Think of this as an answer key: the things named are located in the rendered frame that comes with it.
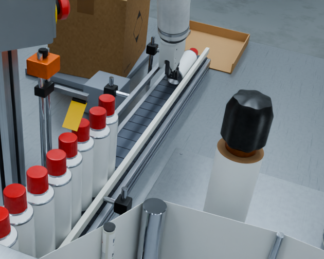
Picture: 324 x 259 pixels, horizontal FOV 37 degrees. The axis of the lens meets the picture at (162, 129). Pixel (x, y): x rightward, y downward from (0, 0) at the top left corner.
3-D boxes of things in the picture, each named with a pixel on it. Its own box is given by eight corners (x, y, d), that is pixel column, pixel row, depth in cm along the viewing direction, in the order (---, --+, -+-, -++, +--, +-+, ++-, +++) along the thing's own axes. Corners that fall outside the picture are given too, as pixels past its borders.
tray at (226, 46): (231, 74, 167) (233, 63, 165) (161, 56, 173) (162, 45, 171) (248, 43, 191) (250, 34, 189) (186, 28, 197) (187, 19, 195)
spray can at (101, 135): (102, 202, 101) (106, 120, 89) (78, 196, 101) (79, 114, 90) (110, 186, 105) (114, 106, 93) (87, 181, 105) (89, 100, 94)
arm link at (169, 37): (164, 10, 131) (164, 18, 133) (153, 30, 126) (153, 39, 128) (194, 16, 129) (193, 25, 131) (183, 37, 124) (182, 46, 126)
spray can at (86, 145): (78, 217, 96) (80, 133, 85) (61, 204, 99) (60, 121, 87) (97, 204, 100) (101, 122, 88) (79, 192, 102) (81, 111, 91)
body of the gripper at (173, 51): (166, 15, 132) (167, 45, 141) (153, 39, 127) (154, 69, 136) (192, 21, 131) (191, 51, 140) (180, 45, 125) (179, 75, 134)
